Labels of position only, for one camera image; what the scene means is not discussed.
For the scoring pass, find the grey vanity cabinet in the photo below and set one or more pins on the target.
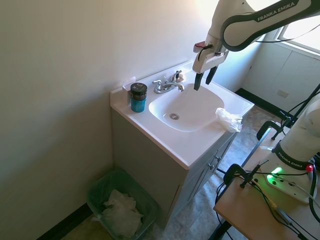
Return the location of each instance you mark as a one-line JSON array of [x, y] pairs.
[[150, 160]]

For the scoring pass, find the white sink countertop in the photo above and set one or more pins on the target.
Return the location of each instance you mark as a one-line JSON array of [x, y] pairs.
[[190, 145]]

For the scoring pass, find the black baseboard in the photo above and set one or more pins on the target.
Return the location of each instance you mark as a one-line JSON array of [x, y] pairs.
[[260, 100]]

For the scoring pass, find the black camera stand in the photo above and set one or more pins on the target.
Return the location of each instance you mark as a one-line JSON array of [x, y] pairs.
[[297, 110]]

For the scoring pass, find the red emergency stop button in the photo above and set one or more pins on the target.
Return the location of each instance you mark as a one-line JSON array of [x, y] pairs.
[[310, 168]]

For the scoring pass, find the beige seashell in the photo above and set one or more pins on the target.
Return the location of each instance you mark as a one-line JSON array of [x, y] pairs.
[[182, 77]]

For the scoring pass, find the round metal cabinet knob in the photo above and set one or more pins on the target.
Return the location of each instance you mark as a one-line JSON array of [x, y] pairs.
[[218, 158], [210, 165]]

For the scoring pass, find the red black wrist camera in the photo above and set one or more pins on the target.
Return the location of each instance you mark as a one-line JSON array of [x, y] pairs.
[[200, 45]]

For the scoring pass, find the green plastic trash bin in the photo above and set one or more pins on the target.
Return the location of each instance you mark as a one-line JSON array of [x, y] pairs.
[[147, 212]]

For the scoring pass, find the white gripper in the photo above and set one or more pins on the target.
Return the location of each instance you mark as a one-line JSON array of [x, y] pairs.
[[203, 62]]

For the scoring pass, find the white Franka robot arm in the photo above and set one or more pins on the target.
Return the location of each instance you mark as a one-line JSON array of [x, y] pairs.
[[217, 20]]

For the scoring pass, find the teal jar with black lid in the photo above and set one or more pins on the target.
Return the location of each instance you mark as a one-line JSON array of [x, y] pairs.
[[138, 103]]

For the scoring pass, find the white crumpled tissues pile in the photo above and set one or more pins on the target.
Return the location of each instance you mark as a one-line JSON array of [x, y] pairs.
[[122, 215]]

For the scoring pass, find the white tissue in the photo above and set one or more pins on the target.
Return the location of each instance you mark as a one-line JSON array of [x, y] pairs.
[[228, 120]]

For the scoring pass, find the white wall outlet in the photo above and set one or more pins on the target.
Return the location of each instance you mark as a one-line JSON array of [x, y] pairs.
[[282, 93]]

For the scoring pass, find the black C clamp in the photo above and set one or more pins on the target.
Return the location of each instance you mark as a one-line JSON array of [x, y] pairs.
[[231, 171], [262, 127]]

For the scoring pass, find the chrome sink drain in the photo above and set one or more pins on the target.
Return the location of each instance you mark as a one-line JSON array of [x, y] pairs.
[[174, 116]]

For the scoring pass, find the white framed window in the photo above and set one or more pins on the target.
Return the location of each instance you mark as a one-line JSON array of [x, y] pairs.
[[305, 32]]

